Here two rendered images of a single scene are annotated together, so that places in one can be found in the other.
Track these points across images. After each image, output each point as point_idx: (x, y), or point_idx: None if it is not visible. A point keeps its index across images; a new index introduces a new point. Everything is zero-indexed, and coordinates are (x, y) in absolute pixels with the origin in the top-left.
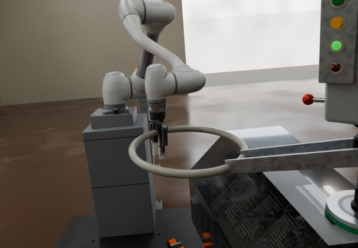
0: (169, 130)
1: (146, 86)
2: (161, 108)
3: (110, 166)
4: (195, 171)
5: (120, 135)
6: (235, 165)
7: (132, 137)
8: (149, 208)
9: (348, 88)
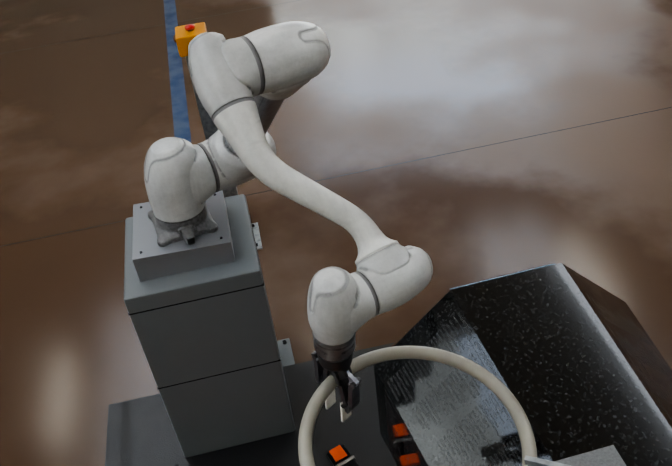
0: (358, 369)
1: (314, 323)
2: (347, 352)
3: (194, 348)
4: None
5: (211, 292)
6: None
7: (239, 291)
8: (284, 398)
9: None
